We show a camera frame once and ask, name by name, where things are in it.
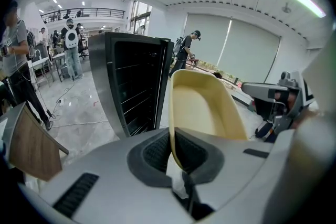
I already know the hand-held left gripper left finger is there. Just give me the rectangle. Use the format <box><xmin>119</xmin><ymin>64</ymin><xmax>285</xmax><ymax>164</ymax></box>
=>
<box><xmin>38</xmin><ymin>127</ymin><xmax>195</xmax><ymax>224</ymax></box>

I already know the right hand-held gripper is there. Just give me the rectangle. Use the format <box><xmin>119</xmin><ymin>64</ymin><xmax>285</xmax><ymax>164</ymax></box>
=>
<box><xmin>240</xmin><ymin>41</ymin><xmax>336</xmax><ymax>140</ymax></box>

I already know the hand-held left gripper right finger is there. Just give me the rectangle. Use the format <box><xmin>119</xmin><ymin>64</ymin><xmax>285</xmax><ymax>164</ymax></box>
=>
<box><xmin>174</xmin><ymin>126</ymin><xmax>298</xmax><ymax>224</ymax></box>

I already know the cream plastic tray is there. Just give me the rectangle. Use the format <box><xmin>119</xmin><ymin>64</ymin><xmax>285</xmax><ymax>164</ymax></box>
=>
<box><xmin>169</xmin><ymin>68</ymin><xmax>249</xmax><ymax>174</ymax></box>

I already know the black mini fridge cabinet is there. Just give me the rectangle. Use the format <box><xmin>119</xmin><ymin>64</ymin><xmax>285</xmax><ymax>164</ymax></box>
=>
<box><xmin>88</xmin><ymin>31</ymin><xmax>175</xmax><ymax>138</ymax></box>

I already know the grey roller blind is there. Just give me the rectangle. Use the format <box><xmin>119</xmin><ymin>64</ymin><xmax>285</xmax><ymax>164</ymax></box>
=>
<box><xmin>217</xmin><ymin>19</ymin><xmax>281</xmax><ymax>85</ymax></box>
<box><xmin>183</xmin><ymin>13</ymin><xmax>233</xmax><ymax>69</ymax></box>

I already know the dark wood panelled cabinet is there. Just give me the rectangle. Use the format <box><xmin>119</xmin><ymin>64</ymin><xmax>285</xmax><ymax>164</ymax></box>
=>
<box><xmin>3</xmin><ymin>101</ymin><xmax>70</xmax><ymax>182</ymax></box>

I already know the white table with faucet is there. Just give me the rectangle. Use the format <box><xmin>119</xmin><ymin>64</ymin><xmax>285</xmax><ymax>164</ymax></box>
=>
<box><xmin>30</xmin><ymin>49</ymin><xmax>54</xmax><ymax>88</ymax></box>

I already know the white round backpack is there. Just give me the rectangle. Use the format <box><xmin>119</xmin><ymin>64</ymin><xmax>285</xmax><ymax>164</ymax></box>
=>
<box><xmin>64</xmin><ymin>27</ymin><xmax>77</xmax><ymax>50</ymax></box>

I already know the black balcony railing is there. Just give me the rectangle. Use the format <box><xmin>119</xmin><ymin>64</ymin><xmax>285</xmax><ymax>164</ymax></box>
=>
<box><xmin>40</xmin><ymin>7</ymin><xmax>127</xmax><ymax>24</ymax></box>

